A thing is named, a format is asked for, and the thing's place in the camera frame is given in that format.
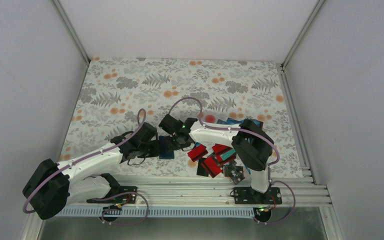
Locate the dark blue card holder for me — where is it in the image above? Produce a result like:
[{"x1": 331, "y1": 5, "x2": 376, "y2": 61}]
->
[{"x1": 158, "y1": 136, "x2": 175, "y2": 160}]

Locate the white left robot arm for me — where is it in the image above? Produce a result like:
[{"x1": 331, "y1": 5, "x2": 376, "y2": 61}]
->
[{"x1": 22, "y1": 122, "x2": 159, "y2": 220}]

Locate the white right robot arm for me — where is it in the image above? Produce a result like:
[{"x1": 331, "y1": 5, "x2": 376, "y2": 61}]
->
[{"x1": 159, "y1": 115, "x2": 276, "y2": 204}]

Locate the red card left of pile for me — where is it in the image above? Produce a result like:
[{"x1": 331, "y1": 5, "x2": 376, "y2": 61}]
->
[{"x1": 187, "y1": 144, "x2": 208, "y2": 162}]

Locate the black card lower pile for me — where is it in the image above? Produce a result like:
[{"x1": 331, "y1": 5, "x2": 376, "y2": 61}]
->
[{"x1": 196, "y1": 162, "x2": 209, "y2": 177}]

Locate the black patterned card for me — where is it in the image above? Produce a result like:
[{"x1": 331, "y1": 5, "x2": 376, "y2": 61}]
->
[{"x1": 223, "y1": 164, "x2": 245, "y2": 185}]

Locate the floral patterned table mat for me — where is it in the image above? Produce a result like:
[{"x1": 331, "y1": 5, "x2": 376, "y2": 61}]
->
[{"x1": 59, "y1": 57, "x2": 303, "y2": 178}]

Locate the aluminium rail frame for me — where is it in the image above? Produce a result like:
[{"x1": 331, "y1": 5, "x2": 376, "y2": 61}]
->
[{"x1": 115, "y1": 175, "x2": 332, "y2": 207}]

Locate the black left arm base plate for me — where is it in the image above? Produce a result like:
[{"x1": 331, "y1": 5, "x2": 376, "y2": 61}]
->
[{"x1": 86, "y1": 186, "x2": 138, "y2": 204}]

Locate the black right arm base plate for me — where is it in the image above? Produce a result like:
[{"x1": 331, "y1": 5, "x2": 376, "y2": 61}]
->
[{"x1": 230, "y1": 187, "x2": 283, "y2": 205}]

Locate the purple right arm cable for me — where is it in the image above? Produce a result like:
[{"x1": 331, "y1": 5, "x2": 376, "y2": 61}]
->
[{"x1": 167, "y1": 96, "x2": 281, "y2": 181}]

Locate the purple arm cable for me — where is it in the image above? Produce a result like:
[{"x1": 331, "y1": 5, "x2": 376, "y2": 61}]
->
[
  {"x1": 22, "y1": 108, "x2": 147, "y2": 215},
  {"x1": 167, "y1": 96, "x2": 281, "y2": 181}
]

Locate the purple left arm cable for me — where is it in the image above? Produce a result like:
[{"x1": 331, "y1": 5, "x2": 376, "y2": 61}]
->
[{"x1": 22, "y1": 108, "x2": 147, "y2": 215}]

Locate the grey slotted cable duct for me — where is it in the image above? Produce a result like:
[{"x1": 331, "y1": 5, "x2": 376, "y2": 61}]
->
[{"x1": 57, "y1": 206, "x2": 255, "y2": 219}]

